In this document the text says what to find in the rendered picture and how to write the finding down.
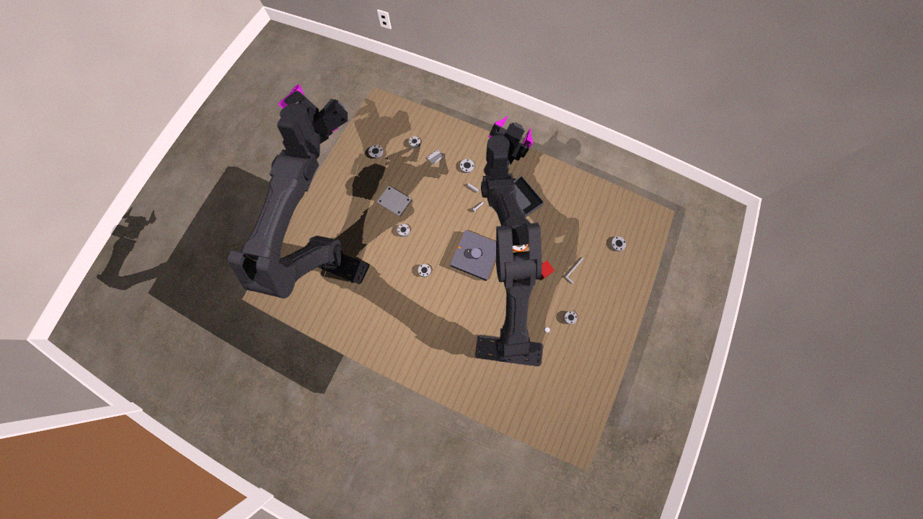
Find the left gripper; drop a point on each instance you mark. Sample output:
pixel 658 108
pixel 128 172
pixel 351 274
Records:
pixel 297 96

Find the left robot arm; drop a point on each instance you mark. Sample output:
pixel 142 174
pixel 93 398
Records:
pixel 291 175

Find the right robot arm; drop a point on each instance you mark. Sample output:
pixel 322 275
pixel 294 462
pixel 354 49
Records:
pixel 513 342

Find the red cube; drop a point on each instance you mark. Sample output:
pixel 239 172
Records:
pixel 547 269

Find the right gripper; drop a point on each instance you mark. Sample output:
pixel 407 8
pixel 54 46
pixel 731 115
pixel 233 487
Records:
pixel 497 130

